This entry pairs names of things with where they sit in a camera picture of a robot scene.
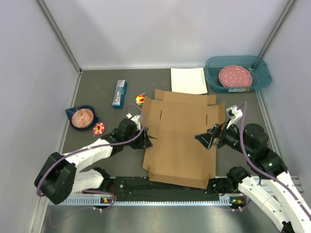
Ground aluminium frame rail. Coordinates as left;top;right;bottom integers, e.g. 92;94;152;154
38;176;304;197

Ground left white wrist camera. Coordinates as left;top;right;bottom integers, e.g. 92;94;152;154
126;113;141;131

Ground blue toothpaste box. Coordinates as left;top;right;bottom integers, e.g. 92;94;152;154
112;80;127;109

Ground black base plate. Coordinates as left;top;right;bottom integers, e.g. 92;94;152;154
82;176;246;202

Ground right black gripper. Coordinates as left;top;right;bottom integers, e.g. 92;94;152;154
194;117;253;156

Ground grey slotted cable duct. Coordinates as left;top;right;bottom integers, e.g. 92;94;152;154
58;195;232;206

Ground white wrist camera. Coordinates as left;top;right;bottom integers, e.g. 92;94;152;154
226;105;243;128
126;113;141;131

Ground pink dotted plate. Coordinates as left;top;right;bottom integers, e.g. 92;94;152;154
218;65;253;87

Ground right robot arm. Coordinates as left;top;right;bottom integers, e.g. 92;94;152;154
195;123;311;233

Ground rainbow flower plush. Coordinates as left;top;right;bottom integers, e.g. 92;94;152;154
136;94;145;106

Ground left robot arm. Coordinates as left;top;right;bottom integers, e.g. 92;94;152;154
34;115;152;204

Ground blue bowl red inside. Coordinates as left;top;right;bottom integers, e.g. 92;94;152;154
65;105;99;130

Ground white square plate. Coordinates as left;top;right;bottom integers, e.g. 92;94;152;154
171;67;208;95

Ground teal plastic bin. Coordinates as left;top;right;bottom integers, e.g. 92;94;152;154
205;56;272;93

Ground brown cardboard box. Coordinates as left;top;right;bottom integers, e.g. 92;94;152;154
142;89;225;189

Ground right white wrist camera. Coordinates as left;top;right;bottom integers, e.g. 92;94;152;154
226;105;243;128

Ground pink flower plush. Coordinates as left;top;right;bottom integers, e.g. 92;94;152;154
93;122;105;135

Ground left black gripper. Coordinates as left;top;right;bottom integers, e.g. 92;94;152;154
124;127;152;149

